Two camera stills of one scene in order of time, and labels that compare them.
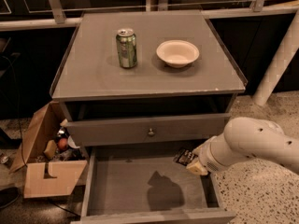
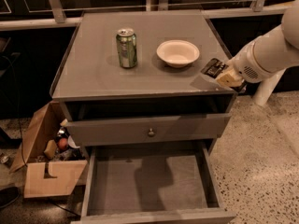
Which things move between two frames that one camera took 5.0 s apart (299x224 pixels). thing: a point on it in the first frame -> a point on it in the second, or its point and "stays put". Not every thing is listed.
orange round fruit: [63, 144] stays put
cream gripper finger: [197, 168] -> [231, 77]
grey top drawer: [146, 129] stays put
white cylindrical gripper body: [207, 157] -> [246, 63]
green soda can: [127, 48] stays put
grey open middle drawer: [144, 185] stays put
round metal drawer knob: [150, 133] stays put
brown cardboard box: [44, 127] stays put
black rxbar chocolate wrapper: [184, 157] -> [214, 68]
